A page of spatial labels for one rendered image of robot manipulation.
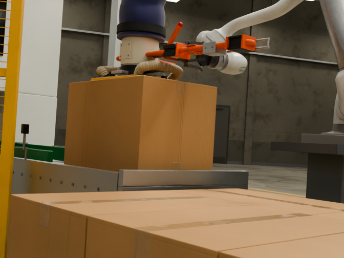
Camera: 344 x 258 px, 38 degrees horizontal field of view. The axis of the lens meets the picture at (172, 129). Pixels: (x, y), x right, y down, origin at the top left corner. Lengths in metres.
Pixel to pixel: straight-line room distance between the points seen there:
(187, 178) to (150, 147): 0.20
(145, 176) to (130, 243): 0.84
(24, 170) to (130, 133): 0.66
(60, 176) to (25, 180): 0.32
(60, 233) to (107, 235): 0.20
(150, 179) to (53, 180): 0.50
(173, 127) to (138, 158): 0.21
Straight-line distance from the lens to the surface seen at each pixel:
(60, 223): 1.28
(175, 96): 2.05
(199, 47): 2.02
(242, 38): 1.86
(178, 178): 1.98
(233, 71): 2.35
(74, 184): 2.07
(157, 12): 2.30
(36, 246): 1.39
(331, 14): 2.21
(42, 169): 2.30
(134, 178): 1.84
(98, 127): 2.20
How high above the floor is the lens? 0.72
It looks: 1 degrees up
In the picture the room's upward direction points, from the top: 4 degrees clockwise
